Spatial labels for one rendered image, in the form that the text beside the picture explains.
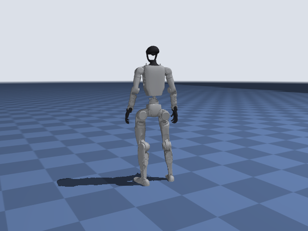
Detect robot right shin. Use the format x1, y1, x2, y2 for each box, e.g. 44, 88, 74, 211
164, 141, 173, 176

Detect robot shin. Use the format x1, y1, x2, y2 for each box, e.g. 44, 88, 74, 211
138, 143, 149, 180
164, 141, 173, 176

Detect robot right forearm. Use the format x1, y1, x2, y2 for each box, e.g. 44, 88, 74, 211
170, 91, 177, 110

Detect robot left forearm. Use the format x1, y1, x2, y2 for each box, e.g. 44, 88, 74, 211
128, 87, 137, 111

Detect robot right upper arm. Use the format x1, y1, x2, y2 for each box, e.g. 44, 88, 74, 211
164, 67, 176, 93

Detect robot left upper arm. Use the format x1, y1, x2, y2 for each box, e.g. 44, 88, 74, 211
132, 66, 145, 94

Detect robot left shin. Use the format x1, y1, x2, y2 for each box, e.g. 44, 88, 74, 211
138, 143, 149, 180

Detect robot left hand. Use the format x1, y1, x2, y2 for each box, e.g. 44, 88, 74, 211
125, 108, 132, 124

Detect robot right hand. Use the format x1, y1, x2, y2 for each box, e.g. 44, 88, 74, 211
171, 106, 178, 123

